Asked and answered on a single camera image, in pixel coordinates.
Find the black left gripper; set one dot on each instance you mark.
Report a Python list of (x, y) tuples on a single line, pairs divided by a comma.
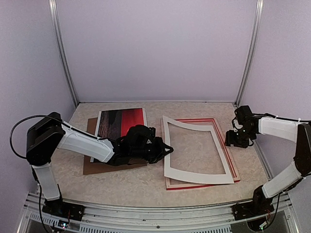
[(161, 149)]

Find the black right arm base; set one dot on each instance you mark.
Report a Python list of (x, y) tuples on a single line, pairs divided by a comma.
[(259, 205)]

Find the aluminium corner post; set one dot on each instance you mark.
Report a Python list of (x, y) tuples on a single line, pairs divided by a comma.
[(251, 51), (62, 53)]

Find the brown cardboard backing board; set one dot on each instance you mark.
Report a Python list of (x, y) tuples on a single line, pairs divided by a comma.
[(96, 168)]

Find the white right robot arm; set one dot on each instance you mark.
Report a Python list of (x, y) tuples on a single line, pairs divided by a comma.
[(293, 136)]

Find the aluminium front rail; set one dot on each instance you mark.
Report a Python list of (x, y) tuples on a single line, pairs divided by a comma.
[(103, 218)]

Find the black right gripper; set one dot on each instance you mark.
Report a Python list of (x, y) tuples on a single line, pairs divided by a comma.
[(230, 139)]

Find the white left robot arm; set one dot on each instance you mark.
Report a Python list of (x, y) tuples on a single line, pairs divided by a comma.
[(51, 133)]

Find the left aluminium corner post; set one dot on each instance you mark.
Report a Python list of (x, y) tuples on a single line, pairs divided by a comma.
[(62, 53)]

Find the right aluminium corner post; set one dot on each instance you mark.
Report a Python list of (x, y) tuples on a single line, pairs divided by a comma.
[(251, 51)]

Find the red and black photo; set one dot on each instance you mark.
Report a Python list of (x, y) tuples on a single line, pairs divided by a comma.
[(114, 124)]

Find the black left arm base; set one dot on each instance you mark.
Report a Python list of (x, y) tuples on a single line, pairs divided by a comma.
[(63, 209)]

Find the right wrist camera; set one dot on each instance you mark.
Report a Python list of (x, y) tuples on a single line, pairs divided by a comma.
[(243, 114)]

